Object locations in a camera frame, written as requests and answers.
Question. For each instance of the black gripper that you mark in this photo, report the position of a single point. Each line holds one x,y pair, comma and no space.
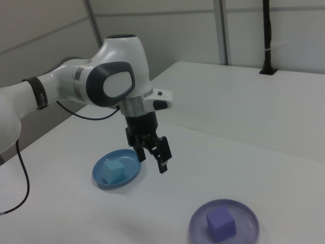
141,125

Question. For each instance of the light blue cube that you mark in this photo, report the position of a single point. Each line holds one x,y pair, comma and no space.
113,172

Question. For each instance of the purple cube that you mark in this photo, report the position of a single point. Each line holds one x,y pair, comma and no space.
221,226

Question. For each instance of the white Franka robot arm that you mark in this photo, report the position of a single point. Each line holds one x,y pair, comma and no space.
119,61

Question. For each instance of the blue plate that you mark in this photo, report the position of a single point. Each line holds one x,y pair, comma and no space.
132,167

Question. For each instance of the purple plate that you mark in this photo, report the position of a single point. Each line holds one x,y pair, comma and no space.
198,223

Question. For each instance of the black pole with base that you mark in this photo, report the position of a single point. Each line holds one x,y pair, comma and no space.
267,38

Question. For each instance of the white zip tie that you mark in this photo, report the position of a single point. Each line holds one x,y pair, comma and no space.
275,45

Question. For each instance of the grey partition post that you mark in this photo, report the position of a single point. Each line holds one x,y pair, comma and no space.
93,23
223,30

